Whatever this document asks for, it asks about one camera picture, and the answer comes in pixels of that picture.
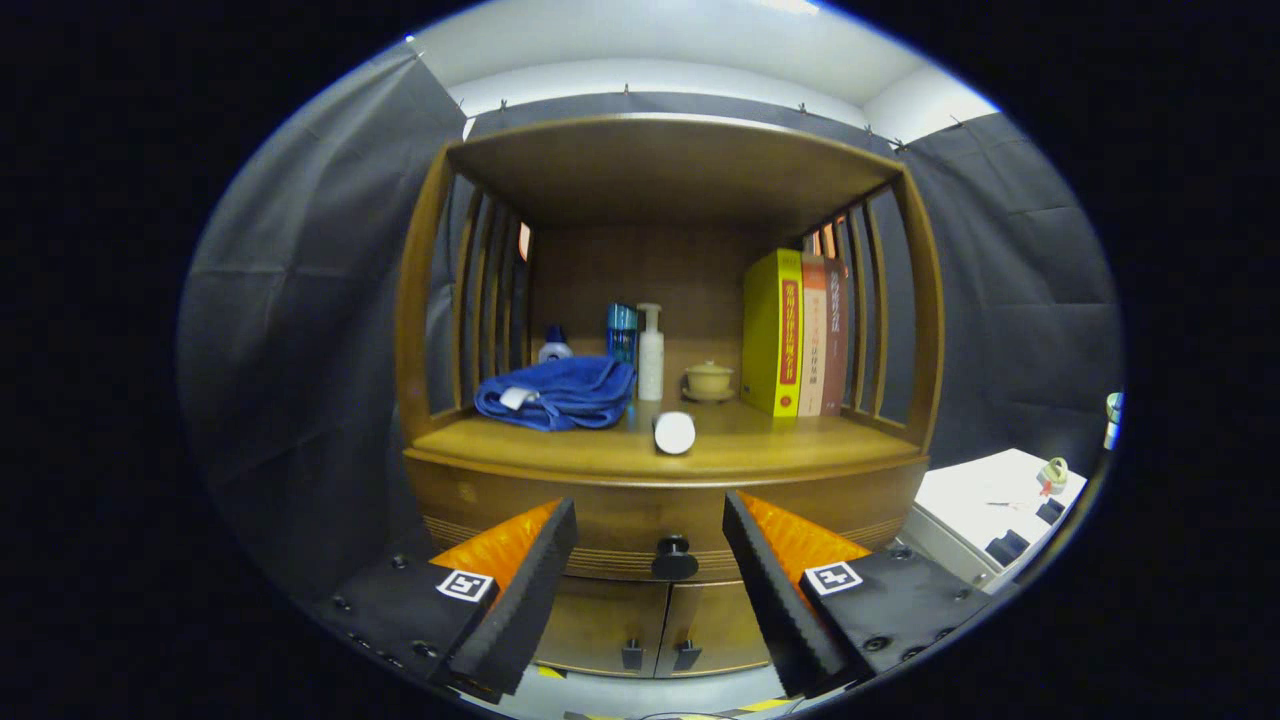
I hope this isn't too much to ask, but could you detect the orange and cream book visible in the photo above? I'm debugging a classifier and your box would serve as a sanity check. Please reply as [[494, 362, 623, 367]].
[[797, 254, 829, 417]]

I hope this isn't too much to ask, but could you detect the brown book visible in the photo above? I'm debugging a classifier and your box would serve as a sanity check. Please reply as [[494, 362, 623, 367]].
[[820, 258, 849, 416]]

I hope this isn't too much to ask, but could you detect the wooden cabinet door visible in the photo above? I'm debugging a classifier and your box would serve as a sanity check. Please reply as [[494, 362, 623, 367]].
[[655, 578, 771, 676], [535, 575, 671, 679]]

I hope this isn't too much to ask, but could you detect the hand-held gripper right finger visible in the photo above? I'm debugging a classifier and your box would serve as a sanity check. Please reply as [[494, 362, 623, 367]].
[[722, 490, 994, 699]]

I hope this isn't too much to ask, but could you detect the white squeeze tube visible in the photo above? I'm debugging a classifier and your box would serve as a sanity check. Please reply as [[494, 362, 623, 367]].
[[653, 410, 697, 456]]

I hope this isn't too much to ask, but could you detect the blue folded towel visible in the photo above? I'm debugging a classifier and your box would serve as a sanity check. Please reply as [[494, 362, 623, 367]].
[[474, 355, 638, 433]]

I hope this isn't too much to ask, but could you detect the wooden cabinet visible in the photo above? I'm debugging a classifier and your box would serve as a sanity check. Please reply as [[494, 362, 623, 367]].
[[395, 112, 946, 681]]

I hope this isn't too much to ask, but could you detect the yellow book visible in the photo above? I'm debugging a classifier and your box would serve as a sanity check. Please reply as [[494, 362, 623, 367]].
[[741, 249, 804, 418]]

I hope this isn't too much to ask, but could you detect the wooden drawer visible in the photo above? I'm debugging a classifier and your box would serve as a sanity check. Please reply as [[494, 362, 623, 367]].
[[403, 455, 931, 583]]

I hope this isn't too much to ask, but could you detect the white pump bottle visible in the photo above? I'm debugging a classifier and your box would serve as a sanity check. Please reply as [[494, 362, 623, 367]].
[[637, 303, 666, 403]]

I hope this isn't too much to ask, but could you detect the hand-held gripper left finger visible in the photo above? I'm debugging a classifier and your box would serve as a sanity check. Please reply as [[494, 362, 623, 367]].
[[310, 497, 581, 706]]

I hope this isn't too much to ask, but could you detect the teal blue box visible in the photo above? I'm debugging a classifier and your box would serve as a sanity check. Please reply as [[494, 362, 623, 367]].
[[606, 303, 639, 366]]

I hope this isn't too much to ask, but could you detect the black drawer knob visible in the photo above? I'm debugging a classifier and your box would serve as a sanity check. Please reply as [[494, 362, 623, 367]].
[[651, 535, 700, 582]]

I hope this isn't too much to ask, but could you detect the white side table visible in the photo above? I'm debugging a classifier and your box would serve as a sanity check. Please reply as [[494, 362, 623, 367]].
[[900, 448, 1088, 593]]

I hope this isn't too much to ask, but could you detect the black backdrop cloth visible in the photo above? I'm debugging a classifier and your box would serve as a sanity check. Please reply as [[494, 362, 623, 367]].
[[178, 45, 1123, 601]]

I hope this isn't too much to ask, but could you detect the beige teacup with saucer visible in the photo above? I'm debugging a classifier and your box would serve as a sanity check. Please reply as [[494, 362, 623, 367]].
[[682, 361, 736, 403]]

